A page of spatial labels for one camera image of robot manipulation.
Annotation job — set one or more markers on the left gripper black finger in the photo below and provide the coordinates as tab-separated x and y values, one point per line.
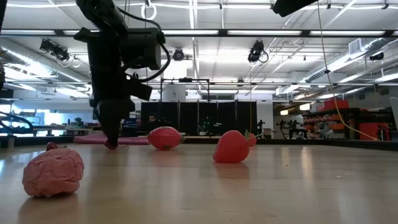
110	124
126	112

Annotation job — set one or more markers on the small dark red radish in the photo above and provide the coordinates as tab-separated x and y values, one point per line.
51	146
109	145

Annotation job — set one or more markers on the red oval toy vegetable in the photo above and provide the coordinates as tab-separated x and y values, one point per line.
164	138

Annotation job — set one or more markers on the pink wrinkled ball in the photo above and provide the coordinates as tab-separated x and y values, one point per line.
53	172

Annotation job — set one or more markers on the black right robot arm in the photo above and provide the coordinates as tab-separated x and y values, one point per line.
289	6

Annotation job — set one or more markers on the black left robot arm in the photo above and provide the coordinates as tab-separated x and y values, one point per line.
99	12

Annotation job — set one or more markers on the purple folded cloth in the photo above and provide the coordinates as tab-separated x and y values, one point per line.
87	139

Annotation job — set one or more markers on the cluttered background workbench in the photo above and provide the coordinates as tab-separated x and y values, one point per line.
71	128

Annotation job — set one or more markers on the white cylindrical tank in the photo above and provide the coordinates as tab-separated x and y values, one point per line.
174	93

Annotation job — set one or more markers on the black partition panels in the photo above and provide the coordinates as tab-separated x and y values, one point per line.
186	118

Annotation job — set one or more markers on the black overhead crossbar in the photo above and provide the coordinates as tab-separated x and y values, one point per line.
224	32

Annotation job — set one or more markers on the black background robot rig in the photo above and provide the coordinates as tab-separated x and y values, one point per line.
292	126

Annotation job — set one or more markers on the shelf with orange bins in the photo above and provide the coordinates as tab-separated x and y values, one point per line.
370	130

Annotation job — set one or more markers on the black ceiling-mounted camera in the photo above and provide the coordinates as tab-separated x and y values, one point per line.
54	49
256	49

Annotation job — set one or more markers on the black metal gantry frame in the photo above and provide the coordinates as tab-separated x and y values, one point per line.
185	79

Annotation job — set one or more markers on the black aluminium table frame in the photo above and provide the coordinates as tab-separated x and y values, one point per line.
311	143

